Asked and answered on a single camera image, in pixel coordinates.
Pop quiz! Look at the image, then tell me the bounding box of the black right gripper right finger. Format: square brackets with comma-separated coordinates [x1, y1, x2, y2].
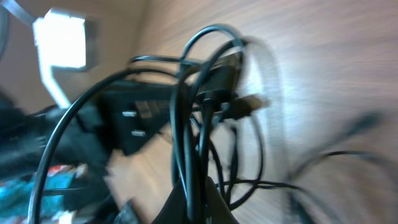
[205, 177, 238, 224]

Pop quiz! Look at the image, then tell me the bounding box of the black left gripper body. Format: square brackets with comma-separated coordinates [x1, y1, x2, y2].
[98, 80, 174, 156]

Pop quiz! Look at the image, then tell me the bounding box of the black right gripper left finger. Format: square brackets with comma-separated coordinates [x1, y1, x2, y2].
[152, 182, 189, 224]

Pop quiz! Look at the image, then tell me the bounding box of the black cable bundle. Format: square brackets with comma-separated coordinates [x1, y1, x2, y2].
[129, 24, 398, 224]

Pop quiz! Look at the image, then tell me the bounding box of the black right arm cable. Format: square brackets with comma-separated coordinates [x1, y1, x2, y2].
[27, 67, 178, 224]

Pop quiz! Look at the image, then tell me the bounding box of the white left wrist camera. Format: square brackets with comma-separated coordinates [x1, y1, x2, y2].
[33, 7, 99, 108]

